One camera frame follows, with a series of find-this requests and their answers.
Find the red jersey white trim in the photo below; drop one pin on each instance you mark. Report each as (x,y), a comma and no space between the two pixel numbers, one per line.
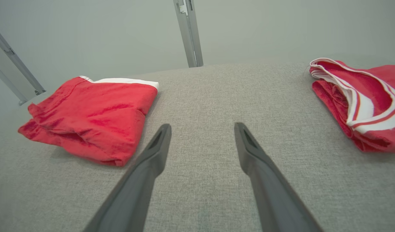
(378,90)

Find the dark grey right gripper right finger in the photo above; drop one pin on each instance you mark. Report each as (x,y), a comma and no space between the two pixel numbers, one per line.
(271,193)

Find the red shorts white hem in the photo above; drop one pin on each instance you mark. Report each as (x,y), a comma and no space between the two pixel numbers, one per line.
(97,119)

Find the grey partition post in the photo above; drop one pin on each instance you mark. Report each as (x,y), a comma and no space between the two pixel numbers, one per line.
(189,35)
(18,64)

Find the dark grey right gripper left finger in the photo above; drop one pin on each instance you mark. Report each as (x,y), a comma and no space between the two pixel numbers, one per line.
(136,193)

